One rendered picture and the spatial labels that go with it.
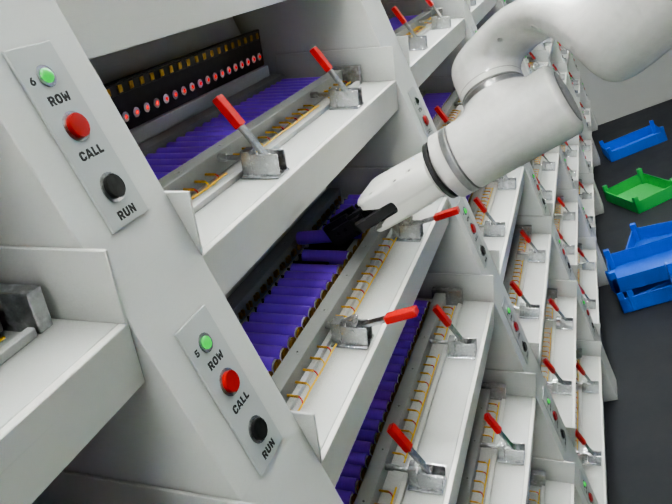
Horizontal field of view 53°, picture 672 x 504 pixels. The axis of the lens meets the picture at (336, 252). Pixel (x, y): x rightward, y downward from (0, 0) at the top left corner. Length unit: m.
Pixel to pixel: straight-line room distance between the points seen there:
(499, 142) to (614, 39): 0.16
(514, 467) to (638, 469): 0.82
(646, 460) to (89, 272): 1.65
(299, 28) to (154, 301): 0.69
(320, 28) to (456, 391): 0.57
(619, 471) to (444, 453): 1.09
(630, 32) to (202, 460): 0.50
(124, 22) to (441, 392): 0.63
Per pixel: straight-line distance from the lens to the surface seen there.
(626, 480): 1.87
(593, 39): 0.68
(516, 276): 1.61
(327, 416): 0.62
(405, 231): 0.93
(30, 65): 0.45
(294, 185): 0.66
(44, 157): 0.43
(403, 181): 0.78
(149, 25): 0.59
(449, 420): 0.90
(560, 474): 1.35
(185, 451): 0.48
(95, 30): 0.53
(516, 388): 1.24
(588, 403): 1.86
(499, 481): 1.09
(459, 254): 1.12
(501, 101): 0.76
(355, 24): 1.04
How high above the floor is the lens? 1.25
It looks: 16 degrees down
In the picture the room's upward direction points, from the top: 27 degrees counter-clockwise
